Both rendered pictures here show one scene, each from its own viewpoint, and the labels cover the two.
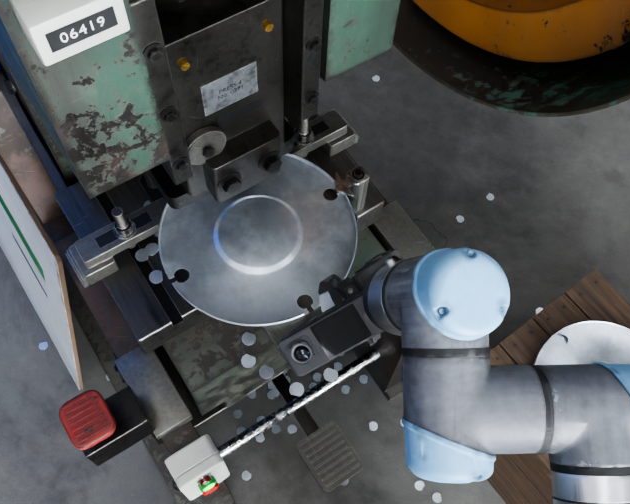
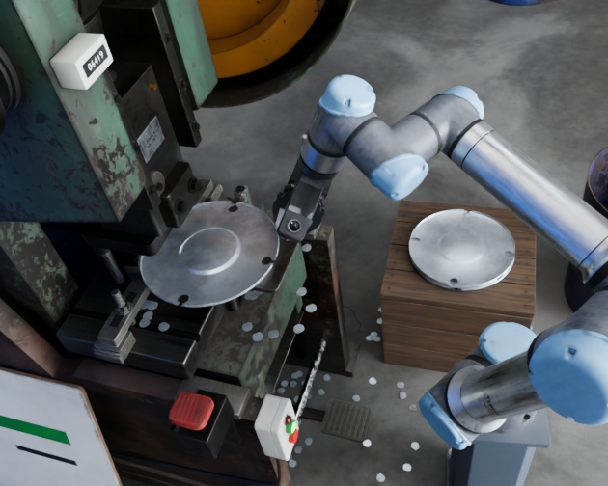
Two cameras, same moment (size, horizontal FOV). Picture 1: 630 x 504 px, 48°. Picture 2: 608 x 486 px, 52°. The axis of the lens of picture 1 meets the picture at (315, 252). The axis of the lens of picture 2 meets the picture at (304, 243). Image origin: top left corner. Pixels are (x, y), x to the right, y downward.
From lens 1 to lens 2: 0.52 m
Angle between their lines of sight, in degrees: 23
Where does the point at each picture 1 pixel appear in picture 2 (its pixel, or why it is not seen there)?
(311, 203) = (226, 219)
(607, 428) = (455, 110)
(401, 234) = not seen: hidden behind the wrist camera
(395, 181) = not seen: hidden behind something
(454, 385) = (379, 134)
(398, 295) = (321, 128)
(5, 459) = not seen: outside the picture
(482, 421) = (403, 140)
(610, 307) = (425, 210)
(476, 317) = (363, 96)
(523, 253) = (356, 244)
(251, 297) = (234, 279)
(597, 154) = (350, 171)
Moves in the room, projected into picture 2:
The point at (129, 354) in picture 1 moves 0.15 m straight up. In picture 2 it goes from (180, 388) to (158, 346)
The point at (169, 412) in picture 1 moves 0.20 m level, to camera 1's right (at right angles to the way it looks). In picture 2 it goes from (234, 396) to (317, 340)
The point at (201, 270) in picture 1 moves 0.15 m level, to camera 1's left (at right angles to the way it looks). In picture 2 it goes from (192, 287) to (124, 329)
